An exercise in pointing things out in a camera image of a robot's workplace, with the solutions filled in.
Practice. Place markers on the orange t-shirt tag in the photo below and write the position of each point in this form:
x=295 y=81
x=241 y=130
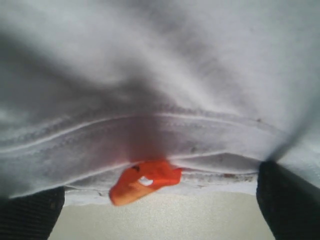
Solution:
x=143 y=179

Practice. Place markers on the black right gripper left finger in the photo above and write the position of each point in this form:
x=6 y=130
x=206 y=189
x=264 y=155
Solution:
x=31 y=217

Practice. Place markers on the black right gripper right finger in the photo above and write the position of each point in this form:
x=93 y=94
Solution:
x=289 y=204

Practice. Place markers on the white t-shirt red lettering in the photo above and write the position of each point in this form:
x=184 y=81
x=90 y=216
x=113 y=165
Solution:
x=90 y=87

